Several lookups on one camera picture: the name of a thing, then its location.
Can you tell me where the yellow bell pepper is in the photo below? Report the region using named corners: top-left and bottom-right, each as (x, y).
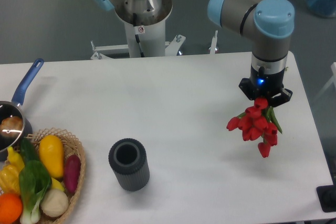
top-left (1, 164), bottom-right (20, 195)

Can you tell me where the dark grey ribbed vase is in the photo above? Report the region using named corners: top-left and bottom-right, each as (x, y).
top-left (108, 138), bottom-right (150, 191)

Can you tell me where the yellow squash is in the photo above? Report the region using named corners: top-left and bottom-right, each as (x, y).
top-left (39, 135), bottom-right (64, 179)

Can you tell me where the green bok choy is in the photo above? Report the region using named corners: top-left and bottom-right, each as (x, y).
top-left (19, 138), bottom-right (51, 223)

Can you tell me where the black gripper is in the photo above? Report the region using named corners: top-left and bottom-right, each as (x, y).
top-left (238, 56), bottom-right (293, 107)

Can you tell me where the brown bread in pan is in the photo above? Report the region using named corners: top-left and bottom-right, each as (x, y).
top-left (1, 116), bottom-right (23, 138)

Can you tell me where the purple sweet potato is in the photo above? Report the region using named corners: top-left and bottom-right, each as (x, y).
top-left (64, 155), bottom-right (81, 194)

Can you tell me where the beige garlic bulb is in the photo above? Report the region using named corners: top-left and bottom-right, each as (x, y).
top-left (41, 189), bottom-right (69, 218)

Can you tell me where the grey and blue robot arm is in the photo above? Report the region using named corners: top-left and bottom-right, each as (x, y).
top-left (94, 0), bottom-right (295, 107)

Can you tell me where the blue-handled saucepan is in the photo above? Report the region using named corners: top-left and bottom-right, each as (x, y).
top-left (1, 58), bottom-right (44, 162)

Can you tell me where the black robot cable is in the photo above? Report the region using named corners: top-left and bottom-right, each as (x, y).
top-left (132, 13), bottom-right (145, 58)

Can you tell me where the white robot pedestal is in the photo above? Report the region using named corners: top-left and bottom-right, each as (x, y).
top-left (91, 0), bottom-right (186, 59)

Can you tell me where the red tulip bouquet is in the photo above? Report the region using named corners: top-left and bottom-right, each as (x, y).
top-left (226, 97), bottom-right (282, 158)

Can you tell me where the black device at table edge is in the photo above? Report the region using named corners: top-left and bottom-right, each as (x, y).
top-left (316, 185), bottom-right (335, 212)

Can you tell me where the woven wicker basket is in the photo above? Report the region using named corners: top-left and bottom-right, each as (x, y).
top-left (0, 127), bottom-right (87, 224)

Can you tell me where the orange fruit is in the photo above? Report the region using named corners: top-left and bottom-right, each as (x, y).
top-left (1, 193), bottom-right (23, 223)

